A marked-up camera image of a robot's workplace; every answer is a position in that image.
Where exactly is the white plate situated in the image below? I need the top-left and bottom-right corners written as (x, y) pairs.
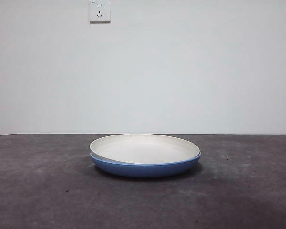
top-left (89, 133), bottom-right (201, 165)

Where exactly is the blue plate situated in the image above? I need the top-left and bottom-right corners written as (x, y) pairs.
top-left (90, 152), bottom-right (202, 178)

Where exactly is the white wall socket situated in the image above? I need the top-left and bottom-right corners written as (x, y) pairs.
top-left (89, 0), bottom-right (111, 24)

